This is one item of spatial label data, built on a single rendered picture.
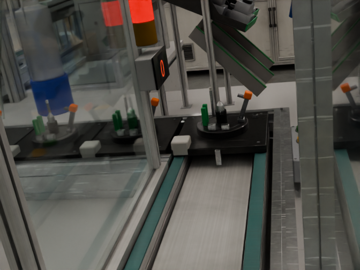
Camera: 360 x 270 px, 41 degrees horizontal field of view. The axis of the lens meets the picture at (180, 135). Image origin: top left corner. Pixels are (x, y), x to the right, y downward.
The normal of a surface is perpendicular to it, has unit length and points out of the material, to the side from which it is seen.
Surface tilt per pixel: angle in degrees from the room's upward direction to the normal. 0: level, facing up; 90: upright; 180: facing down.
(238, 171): 0
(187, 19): 90
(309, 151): 90
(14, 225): 90
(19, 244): 90
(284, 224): 0
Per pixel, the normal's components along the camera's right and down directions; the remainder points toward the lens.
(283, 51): -0.25, 0.40
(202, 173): -0.14, -0.92
